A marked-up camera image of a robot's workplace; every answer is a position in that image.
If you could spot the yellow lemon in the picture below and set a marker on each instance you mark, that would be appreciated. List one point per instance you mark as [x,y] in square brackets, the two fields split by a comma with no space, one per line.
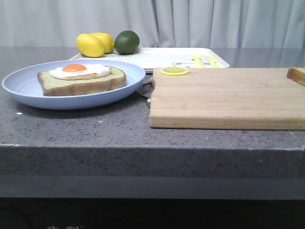
[107,41]
[90,45]

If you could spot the lemon slice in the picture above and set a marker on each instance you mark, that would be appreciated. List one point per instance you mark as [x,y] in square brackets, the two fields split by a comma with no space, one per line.
[174,71]

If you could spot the green lime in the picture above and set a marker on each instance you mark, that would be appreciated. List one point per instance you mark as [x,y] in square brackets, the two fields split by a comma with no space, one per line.
[126,42]

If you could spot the metal cutting board handle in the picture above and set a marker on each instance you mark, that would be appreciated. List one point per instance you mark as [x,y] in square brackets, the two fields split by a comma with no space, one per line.
[146,91]

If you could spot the white curtain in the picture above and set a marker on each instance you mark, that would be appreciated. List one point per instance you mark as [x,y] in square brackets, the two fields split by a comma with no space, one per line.
[158,23]

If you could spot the yellow utensil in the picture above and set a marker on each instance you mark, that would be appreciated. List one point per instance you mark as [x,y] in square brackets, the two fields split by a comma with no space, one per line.
[212,61]
[197,60]

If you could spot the bread slice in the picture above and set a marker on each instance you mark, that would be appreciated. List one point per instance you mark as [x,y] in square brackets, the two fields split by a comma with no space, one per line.
[296,74]
[59,87]

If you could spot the rear yellow lemon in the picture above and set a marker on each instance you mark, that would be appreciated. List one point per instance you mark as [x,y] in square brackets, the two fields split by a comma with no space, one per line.
[107,41]

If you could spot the right yellow utensil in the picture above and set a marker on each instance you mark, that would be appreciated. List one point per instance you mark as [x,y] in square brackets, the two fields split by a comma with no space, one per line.
[212,61]

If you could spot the light blue round plate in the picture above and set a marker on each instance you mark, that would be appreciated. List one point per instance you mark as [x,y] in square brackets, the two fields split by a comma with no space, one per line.
[23,86]

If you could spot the front yellow lemon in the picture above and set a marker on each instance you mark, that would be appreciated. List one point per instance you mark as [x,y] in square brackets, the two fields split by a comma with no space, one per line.
[90,45]

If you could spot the fried egg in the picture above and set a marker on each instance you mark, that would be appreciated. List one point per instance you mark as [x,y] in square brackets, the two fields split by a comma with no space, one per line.
[76,71]

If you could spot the white rectangular tray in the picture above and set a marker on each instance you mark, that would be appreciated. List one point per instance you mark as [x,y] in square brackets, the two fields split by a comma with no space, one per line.
[150,58]

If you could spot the left yellow utensil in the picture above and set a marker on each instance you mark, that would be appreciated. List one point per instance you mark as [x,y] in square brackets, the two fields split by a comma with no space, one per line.
[197,60]

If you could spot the wooden cutting board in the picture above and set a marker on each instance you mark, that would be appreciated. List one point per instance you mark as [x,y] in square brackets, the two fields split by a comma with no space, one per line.
[228,98]

